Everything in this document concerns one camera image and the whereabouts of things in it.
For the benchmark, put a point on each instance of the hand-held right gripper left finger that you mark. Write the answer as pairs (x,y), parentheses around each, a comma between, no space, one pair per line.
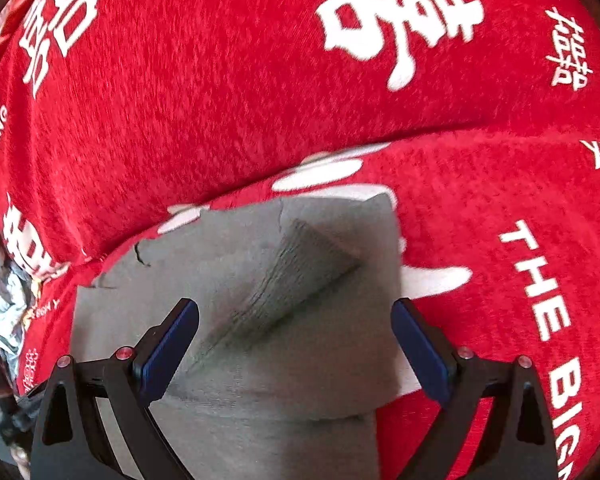
(167,350)

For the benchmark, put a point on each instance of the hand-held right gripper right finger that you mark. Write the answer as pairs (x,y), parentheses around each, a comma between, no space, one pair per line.
(422,347)

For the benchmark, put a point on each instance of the grey small garment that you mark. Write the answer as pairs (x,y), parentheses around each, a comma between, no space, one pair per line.
(260,280)

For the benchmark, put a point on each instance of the red printed blanket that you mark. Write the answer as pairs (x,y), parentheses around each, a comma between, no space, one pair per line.
(230,110)

